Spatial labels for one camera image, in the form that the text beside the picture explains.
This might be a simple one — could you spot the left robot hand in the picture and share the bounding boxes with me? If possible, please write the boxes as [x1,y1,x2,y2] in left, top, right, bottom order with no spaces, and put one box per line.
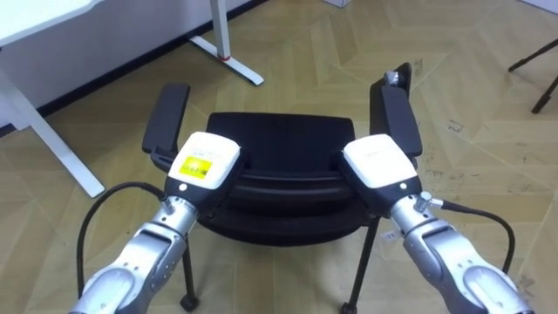
[163,131,250,209]

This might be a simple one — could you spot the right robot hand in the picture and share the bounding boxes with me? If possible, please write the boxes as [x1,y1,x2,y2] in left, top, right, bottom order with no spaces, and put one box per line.
[332,133,423,219]

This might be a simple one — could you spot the black office chair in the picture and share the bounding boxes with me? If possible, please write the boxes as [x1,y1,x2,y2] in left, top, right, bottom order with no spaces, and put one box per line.
[141,62,424,314]

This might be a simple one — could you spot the white desk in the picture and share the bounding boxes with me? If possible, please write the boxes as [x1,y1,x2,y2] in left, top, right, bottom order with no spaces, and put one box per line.
[0,0,266,199]

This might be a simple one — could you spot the black stand legs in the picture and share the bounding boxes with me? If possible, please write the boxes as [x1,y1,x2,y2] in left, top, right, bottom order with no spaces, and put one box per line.
[507,38,558,115]

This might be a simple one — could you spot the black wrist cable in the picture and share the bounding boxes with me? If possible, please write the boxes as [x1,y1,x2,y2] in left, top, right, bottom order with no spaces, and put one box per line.
[430,198,517,275]
[76,181,168,300]

